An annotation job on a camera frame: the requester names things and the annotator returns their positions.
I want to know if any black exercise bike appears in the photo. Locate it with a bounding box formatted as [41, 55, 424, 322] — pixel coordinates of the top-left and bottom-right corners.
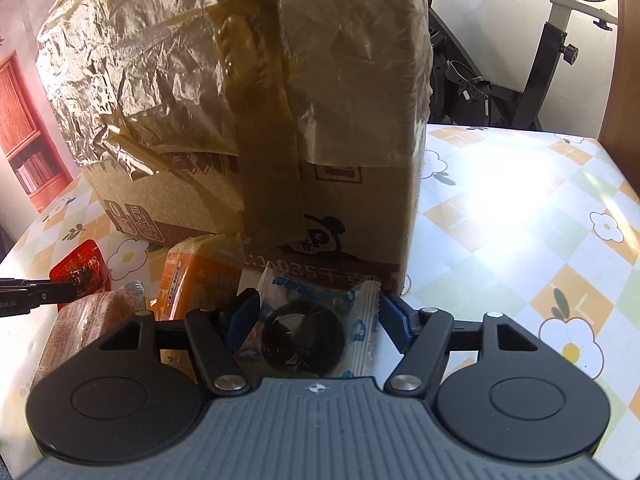
[433, 0, 617, 138]

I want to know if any wooden headboard panel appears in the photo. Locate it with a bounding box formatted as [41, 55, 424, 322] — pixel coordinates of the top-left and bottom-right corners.
[599, 0, 640, 193]

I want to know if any floral checkered tablecloth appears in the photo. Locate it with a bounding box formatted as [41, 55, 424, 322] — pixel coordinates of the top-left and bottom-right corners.
[1, 126, 639, 479]

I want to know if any red spicy snack packet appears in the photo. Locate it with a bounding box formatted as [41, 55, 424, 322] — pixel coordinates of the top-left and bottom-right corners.
[49, 240, 111, 298]

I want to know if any chocolate cake white-blue packet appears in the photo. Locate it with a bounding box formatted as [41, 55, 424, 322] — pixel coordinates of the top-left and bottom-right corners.
[234, 266, 381, 380]

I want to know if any orange whole-wheat bread packet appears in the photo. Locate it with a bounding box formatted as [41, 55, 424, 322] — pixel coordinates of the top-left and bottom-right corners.
[150, 232, 246, 361]

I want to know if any brown toast bread packet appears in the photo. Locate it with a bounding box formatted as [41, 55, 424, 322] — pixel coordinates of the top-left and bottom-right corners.
[30, 281, 145, 389]

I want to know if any plastic-lined cardboard box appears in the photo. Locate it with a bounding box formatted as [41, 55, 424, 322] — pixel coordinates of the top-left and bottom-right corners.
[37, 0, 433, 292]

